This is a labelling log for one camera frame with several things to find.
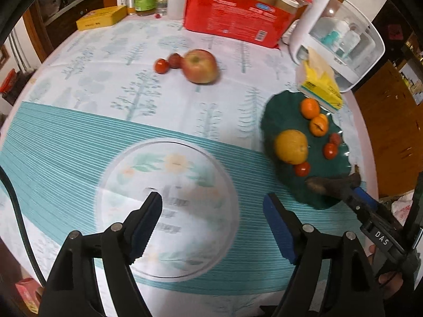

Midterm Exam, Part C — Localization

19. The dark green scalloped plate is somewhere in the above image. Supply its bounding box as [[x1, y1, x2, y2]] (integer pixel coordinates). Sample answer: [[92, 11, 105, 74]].
[[260, 91, 352, 210]]

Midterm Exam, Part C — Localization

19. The large red tomato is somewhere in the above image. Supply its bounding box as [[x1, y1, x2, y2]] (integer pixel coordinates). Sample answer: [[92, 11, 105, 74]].
[[323, 142, 338, 160]]

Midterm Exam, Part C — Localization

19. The wooden glass cabinet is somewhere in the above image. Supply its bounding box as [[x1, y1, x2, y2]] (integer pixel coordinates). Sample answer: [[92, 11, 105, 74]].
[[23, 0, 104, 62]]

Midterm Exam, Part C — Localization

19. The dark red lychee on plate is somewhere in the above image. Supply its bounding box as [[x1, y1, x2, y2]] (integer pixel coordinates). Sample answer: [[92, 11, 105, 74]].
[[329, 132, 342, 147]]

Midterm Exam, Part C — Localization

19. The white plastic storage box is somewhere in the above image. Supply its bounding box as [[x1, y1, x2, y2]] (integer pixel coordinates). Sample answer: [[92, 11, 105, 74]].
[[288, 0, 385, 93]]

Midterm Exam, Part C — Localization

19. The large yellow orange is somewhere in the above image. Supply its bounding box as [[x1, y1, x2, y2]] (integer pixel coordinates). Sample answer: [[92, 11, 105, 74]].
[[273, 129, 308, 165]]

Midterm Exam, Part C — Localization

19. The red-yellow apple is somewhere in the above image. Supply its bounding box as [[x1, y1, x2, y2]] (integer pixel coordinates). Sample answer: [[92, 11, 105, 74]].
[[181, 49, 219, 85]]

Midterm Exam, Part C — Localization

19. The small yellow-orange mandarin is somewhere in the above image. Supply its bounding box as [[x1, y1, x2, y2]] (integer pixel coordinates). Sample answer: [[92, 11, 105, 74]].
[[309, 114, 329, 137]]

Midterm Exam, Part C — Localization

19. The red paper cup package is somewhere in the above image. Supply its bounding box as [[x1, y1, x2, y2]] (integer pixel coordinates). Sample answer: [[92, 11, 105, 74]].
[[183, 0, 311, 48]]

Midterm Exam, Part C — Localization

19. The yellow tin box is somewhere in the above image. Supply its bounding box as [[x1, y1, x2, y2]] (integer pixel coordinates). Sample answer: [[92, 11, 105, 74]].
[[76, 5, 128, 31]]

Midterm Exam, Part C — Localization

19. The small glass jar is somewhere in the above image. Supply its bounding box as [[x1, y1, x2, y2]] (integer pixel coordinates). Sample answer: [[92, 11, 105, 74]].
[[156, 0, 168, 16]]

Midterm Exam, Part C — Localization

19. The patterned tablecloth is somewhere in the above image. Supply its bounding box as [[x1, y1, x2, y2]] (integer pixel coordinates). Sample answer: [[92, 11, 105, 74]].
[[0, 14, 379, 317]]

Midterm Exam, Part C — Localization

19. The orange mandarin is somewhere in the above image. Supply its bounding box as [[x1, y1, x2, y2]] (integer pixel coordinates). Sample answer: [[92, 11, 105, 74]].
[[300, 98, 320, 120]]

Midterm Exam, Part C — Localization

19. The person's hand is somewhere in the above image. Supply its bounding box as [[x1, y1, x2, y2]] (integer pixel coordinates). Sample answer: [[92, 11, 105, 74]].
[[367, 243, 414, 299]]

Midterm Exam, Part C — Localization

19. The black cable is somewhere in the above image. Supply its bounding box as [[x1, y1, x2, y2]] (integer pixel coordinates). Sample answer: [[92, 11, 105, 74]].
[[0, 166, 47, 288]]

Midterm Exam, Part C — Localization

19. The white squeeze bottle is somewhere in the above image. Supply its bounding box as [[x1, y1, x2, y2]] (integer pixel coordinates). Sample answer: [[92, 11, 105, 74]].
[[155, 0, 186, 20]]

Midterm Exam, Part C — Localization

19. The yellow tissue pack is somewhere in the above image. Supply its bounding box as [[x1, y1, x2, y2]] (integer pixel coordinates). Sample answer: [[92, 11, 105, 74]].
[[296, 48, 343, 112]]

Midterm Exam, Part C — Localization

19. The dark red lychee on table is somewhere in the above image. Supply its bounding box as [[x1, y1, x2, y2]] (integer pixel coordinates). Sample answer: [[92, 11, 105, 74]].
[[168, 53, 182, 69]]

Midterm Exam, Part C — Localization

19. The small red cherry tomato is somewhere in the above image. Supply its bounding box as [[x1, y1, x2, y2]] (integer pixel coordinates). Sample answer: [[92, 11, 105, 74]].
[[293, 162, 311, 178]]

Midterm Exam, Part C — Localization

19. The brown overripe banana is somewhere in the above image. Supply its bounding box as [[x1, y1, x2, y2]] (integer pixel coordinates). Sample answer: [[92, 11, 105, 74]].
[[305, 165, 361, 202]]

